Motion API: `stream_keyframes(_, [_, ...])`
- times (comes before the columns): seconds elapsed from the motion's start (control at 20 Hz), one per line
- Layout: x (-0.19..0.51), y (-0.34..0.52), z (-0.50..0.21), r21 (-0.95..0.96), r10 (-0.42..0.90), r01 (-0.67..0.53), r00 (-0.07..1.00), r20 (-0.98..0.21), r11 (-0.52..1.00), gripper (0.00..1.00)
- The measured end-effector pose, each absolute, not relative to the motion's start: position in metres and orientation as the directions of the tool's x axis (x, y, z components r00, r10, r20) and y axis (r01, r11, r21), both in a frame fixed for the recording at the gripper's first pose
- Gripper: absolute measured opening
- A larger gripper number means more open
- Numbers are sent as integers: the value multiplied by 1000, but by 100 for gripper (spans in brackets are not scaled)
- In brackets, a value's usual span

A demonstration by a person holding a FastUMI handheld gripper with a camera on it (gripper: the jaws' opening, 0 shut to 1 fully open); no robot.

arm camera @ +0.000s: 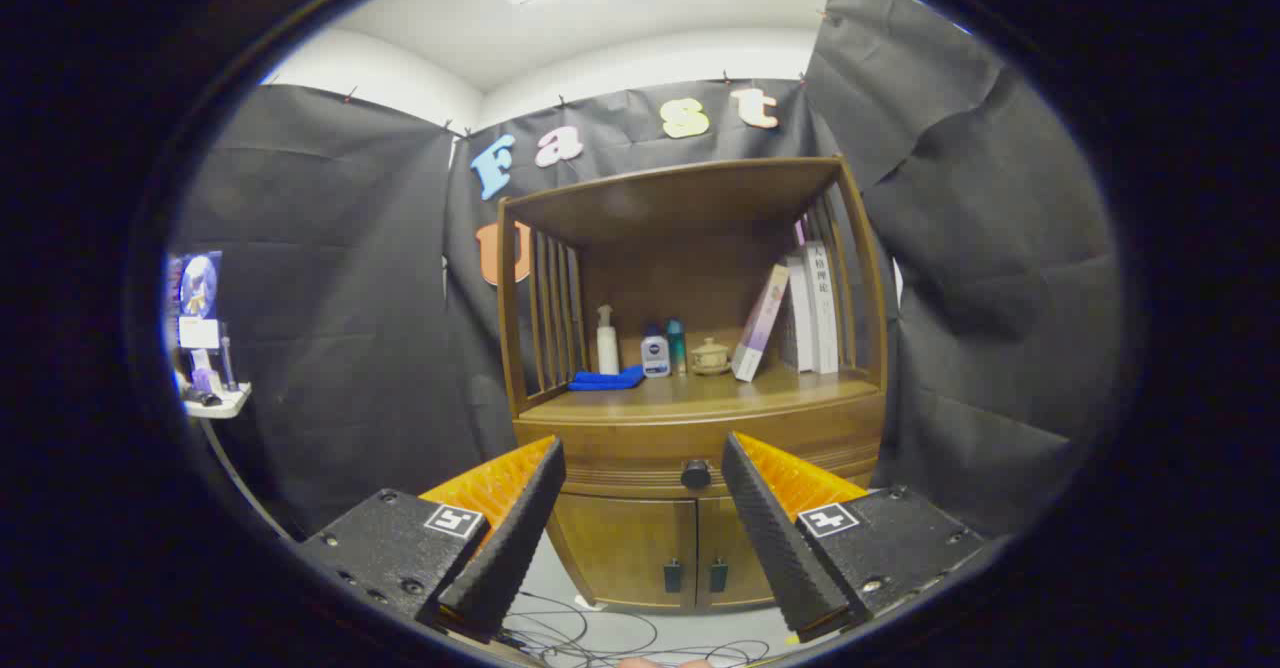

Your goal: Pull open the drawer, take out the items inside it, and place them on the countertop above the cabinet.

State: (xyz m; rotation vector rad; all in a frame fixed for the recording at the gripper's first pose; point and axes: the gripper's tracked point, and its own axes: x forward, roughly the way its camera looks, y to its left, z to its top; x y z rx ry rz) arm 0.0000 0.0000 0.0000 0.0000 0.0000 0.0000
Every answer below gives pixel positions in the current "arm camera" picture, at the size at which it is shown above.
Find blue folded cloth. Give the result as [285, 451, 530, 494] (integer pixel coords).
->
[568, 364, 646, 392]

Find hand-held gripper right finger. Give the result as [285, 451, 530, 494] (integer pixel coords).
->
[721, 432, 991, 644]

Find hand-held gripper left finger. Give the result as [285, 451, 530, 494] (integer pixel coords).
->
[295, 435, 567, 646]

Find wooden cabinet door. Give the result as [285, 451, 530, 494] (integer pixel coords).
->
[697, 496, 779, 609]
[548, 493, 698, 611]

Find white pump bottle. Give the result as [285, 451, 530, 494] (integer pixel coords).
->
[596, 305, 621, 376]

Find bundle of black cables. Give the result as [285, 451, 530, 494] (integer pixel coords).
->
[498, 591, 773, 668]

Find wooden cabinet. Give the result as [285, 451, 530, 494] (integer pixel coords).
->
[495, 155, 891, 614]

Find patterned cover book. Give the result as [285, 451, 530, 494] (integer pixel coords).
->
[778, 256, 815, 373]

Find purple and white book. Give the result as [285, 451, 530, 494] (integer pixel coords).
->
[731, 263, 791, 383]

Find wooden drawer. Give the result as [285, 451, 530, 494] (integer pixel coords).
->
[515, 393, 887, 499]

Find white book with black print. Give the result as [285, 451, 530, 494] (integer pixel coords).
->
[804, 240, 840, 376]

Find wooden countertop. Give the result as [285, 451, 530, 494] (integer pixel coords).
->
[520, 363, 881, 424]

